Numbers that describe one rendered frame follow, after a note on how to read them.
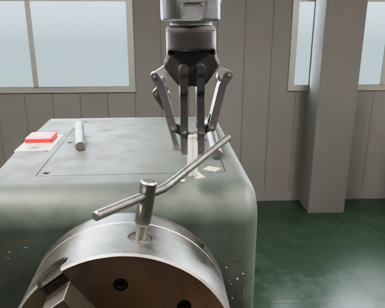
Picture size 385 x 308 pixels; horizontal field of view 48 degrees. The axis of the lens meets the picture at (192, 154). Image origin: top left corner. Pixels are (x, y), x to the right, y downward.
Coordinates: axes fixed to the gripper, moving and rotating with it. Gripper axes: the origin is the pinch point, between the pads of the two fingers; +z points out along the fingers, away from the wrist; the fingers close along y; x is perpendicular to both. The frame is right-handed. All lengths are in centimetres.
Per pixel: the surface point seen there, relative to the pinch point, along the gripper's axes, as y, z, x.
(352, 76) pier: 138, 21, 249
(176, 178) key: -3.0, 1.2, -8.0
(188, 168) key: -1.0, 0.7, -5.3
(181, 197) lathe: -2.0, 7.4, -0.2
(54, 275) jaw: -19.5, 10.9, -16.7
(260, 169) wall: 78, 103, 278
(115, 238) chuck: -11.6, 7.6, -13.4
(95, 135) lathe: -21.2, 5.6, 35.7
